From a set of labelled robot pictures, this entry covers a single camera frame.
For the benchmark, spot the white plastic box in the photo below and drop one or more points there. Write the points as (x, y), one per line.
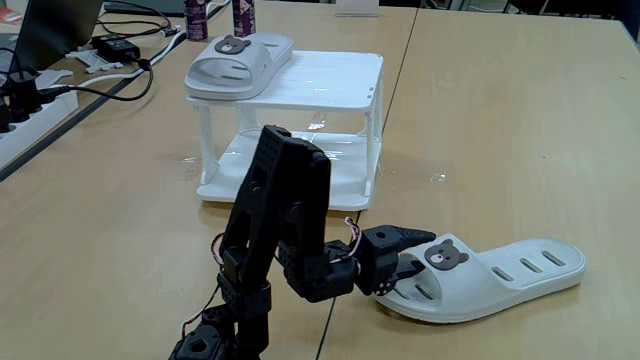
(325, 80)

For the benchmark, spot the white printed plastic part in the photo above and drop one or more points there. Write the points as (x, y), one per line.
(95, 60)

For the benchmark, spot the dark laptop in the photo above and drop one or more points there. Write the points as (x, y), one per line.
(55, 30)

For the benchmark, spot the purple drink can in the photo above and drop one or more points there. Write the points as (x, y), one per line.
(196, 22)
(244, 20)

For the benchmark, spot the white power strip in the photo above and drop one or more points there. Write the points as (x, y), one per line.
(35, 127)

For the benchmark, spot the white flat plastic piece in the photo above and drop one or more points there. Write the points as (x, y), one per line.
(52, 77)

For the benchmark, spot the small clear tape piece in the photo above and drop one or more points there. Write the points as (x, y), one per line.
(439, 177)

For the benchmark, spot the black power adapter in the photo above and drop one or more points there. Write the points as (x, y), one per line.
(116, 48)

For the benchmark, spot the black plug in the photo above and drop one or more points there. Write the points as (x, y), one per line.
(22, 95)

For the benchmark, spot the white bear slipper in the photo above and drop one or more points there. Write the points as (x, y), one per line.
(260, 65)
(500, 295)

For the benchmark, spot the red packet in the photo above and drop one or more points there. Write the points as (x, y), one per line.
(10, 16)

